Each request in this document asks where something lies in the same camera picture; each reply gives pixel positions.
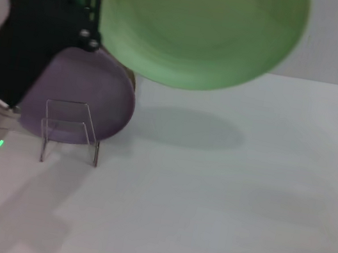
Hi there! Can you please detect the lilac purple plate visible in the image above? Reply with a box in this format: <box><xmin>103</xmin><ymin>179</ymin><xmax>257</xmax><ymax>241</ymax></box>
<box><xmin>12</xmin><ymin>35</ymin><xmax>145</xmax><ymax>154</ymax></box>

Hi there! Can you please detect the clear acrylic plate rack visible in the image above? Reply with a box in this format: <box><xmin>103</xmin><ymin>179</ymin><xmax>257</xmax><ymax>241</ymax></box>
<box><xmin>34</xmin><ymin>95</ymin><xmax>108</xmax><ymax>172</ymax></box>

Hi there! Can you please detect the beige plate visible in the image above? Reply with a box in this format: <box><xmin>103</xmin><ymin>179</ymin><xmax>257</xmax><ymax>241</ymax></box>
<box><xmin>122</xmin><ymin>66</ymin><xmax>140</xmax><ymax>93</ymax></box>

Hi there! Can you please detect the light green plate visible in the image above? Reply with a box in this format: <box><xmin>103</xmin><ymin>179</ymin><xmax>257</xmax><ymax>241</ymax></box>
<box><xmin>79</xmin><ymin>0</ymin><xmax>313</xmax><ymax>108</ymax></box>

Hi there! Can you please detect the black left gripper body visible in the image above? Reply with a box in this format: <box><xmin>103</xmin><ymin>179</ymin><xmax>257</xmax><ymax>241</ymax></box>
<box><xmin>0</xmin><ymin>0</ymin><xmax>95</xmax><ymax>118</ymax></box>

